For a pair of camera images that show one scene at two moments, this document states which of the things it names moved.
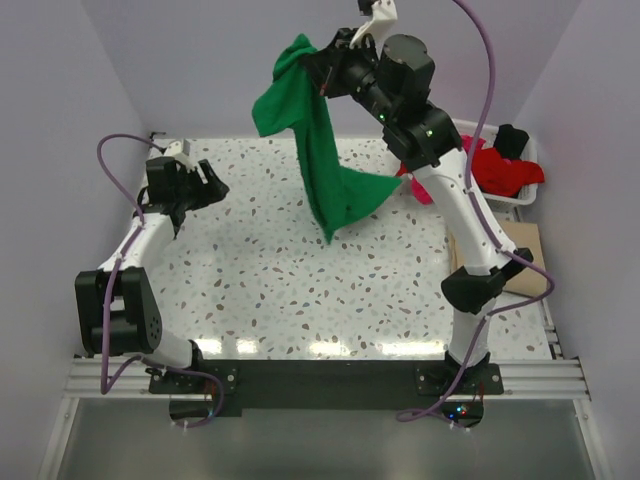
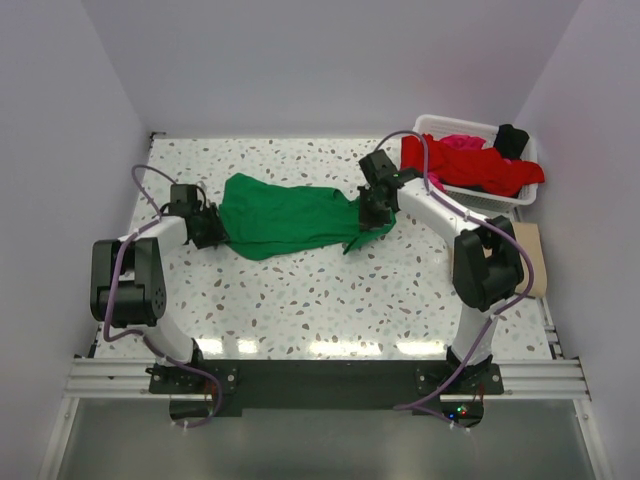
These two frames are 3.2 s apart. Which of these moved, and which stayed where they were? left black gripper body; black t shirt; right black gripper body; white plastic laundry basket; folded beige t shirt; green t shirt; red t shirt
Moved: green t shirt; left black gripper body; right black gripper body
Stayed: white plastic laundry basket; black t shirt; red t shirt; folded beige t shirt
